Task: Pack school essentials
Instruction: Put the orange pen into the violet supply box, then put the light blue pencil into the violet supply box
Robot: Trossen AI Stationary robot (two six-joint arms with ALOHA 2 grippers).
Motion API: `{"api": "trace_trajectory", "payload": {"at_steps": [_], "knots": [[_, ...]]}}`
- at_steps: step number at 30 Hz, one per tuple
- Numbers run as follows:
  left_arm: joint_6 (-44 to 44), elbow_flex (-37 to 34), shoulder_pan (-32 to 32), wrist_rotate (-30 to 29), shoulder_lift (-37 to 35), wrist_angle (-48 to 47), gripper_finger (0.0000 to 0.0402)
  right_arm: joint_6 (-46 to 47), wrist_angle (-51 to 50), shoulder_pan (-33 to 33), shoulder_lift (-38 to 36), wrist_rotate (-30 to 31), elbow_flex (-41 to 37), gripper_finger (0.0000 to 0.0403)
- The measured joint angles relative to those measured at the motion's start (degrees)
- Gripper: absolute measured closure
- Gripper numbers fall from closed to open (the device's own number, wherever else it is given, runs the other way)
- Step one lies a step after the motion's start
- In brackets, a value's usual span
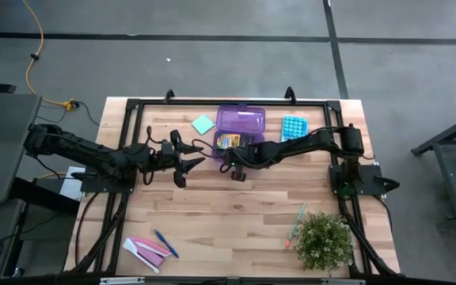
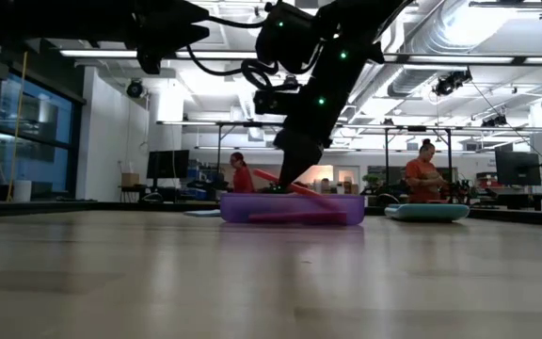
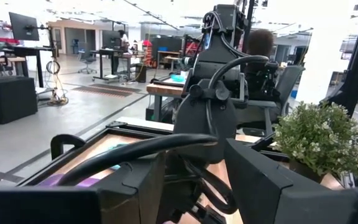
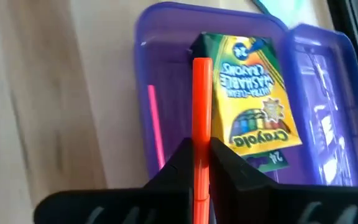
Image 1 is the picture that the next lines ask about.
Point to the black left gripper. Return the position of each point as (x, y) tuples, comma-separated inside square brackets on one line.
[(167, 156)]

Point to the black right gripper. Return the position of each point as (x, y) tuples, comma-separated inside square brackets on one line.
[(244, 152)]

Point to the yellow green crayon box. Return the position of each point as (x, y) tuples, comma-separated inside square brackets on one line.
[(228, 141)]

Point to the purple plastic pencil case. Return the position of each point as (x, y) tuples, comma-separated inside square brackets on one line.
[(242, 118)]

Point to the light blue sticky note pad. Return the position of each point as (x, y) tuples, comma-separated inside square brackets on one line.
[(203, 124)]

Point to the green pencil with orange tip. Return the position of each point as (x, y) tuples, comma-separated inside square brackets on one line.
[(296, 221)]

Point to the blue pen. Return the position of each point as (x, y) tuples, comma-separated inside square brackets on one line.
[(166, 243)]

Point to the small green potted plant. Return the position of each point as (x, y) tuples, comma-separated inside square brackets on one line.
[(325, 241)]

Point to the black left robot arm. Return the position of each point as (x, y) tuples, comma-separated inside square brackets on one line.
[(93, 152)]

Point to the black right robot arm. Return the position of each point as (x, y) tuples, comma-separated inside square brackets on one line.
[(303, 144)]

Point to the blue calculator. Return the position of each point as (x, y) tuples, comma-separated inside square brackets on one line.
[(294, 127)]

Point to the pink and white stapler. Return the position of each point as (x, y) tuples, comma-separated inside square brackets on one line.
[(149, 251)]

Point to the white box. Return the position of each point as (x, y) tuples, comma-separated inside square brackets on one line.
[(69, 190)]

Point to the gray side table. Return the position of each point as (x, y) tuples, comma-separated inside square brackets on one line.
[(2, 158)]

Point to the dark metal stand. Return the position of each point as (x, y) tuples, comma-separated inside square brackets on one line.
[(453, 190)]

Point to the black metal table frame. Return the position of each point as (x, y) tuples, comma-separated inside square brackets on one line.
[(196, 102)]

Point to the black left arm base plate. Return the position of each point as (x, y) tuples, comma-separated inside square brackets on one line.
[(105, 189)]

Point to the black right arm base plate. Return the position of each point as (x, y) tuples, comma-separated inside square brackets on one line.
[(368, 174)]

